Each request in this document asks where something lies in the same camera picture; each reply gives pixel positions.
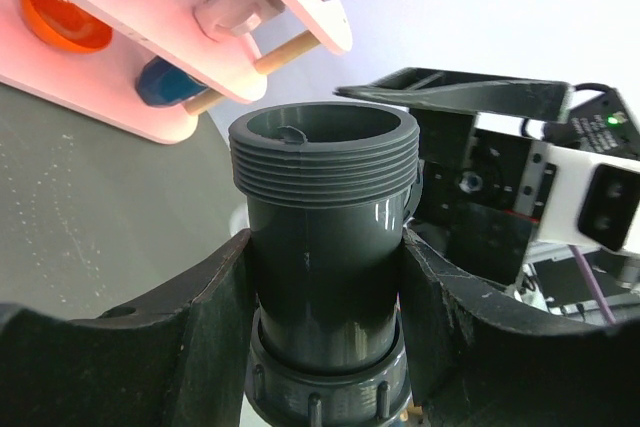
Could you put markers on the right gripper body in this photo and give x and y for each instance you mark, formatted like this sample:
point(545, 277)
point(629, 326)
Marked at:
point(484, 193)

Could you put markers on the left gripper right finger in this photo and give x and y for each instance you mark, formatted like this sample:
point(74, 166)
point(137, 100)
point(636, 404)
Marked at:
point(477, 357)

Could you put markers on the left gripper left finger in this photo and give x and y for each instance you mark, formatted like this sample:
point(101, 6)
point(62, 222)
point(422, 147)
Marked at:
point(174, 356)

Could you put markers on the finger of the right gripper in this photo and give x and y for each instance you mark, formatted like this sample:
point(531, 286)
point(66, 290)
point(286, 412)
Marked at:
point(468, 93)

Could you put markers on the grey plastic pipe fitting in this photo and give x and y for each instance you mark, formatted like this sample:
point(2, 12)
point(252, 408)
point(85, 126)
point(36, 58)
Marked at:
point(329, 187)

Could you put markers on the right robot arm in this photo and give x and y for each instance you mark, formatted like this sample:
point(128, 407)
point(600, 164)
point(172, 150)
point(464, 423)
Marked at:
point(602, 124)

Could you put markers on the pink translucent mug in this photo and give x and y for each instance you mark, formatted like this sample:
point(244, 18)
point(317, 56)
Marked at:
point(223, 20)

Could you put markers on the pink three-tier shelf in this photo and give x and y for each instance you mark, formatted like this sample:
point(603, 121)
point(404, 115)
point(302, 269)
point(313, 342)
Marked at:
point(101, 85)

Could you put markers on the orange bowl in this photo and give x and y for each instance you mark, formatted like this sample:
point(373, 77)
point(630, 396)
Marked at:
point(65, 26)

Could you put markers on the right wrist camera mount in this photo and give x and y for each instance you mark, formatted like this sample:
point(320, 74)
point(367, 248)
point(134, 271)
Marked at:
point(587, 199)

